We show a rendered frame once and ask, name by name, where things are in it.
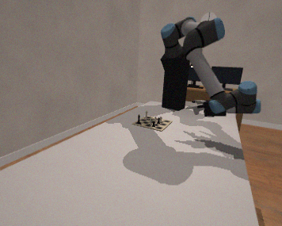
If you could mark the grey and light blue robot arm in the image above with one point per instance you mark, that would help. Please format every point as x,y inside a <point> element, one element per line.
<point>241,100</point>

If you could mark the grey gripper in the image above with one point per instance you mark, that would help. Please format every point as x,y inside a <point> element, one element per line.
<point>203,105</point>

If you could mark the black and cream chessboard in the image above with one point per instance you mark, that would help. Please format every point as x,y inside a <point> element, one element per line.
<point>159,127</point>

